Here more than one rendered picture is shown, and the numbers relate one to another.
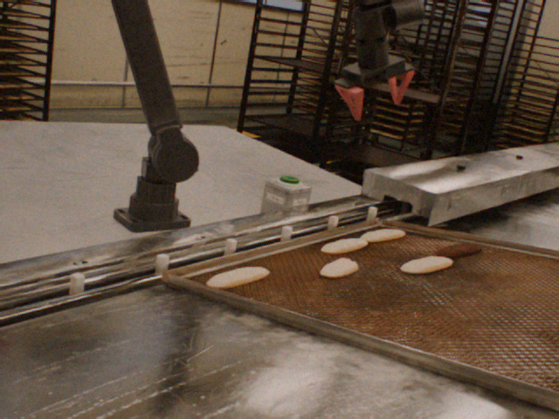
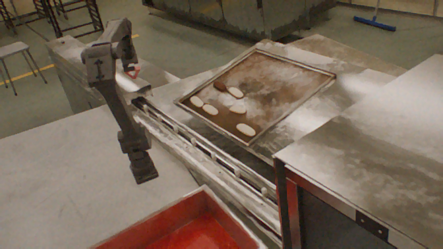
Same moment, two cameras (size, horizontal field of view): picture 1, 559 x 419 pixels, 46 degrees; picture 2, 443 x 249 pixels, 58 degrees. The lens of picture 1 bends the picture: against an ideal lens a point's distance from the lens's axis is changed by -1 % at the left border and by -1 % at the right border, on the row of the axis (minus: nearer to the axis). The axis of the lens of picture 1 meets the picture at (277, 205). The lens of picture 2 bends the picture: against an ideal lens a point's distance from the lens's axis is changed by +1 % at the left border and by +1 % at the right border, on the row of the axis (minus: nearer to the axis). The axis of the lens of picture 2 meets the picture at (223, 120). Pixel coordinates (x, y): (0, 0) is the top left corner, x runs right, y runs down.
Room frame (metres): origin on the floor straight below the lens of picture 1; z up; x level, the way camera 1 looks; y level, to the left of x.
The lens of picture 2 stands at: (0.40, 1.24, 1.73)
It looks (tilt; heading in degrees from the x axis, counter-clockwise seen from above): 32 degrees down; 291
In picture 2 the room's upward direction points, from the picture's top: 10 degrees counter-clockwise
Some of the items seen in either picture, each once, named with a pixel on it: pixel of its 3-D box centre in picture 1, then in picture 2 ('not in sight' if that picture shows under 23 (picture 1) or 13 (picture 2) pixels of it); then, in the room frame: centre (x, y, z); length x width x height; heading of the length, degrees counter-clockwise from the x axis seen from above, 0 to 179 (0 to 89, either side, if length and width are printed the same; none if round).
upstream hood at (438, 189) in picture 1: (506, 171); (89, 64); (1.88, -0.63, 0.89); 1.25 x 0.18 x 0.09; 142
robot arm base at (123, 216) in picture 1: (154, 201); (142, 163); (1.14, 0.22, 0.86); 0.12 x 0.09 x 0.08; 131
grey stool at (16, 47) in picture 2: not in sight; (18, 67); (3.95, -2.05, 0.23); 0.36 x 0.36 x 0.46; 58
